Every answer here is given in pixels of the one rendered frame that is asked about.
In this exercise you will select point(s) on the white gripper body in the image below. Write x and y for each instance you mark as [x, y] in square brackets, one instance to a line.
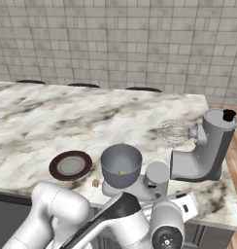
[183, 199]

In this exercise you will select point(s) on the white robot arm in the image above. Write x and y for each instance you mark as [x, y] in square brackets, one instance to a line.
[62, 207]

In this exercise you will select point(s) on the grey stand mixer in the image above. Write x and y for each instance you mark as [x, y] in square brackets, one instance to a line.
[201, 155]

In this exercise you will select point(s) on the yellow butter piece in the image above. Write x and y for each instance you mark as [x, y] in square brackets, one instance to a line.
[122, 172]

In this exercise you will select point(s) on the grey mixer bowl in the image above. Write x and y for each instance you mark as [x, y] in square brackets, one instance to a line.
[118, 162]

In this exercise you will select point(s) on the brown sugar cube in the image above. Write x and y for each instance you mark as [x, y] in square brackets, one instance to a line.
[95, 183]

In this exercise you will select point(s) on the dark grey cupboard front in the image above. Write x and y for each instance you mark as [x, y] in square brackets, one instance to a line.
[10, 217]
[208, 236]

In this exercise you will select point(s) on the black stool seat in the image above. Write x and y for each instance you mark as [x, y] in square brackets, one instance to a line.
[84, 85]
[143, 89]
[30, 81]

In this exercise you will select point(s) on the brown plate with grey centre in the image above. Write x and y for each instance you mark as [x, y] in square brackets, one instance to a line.
[70, 165]

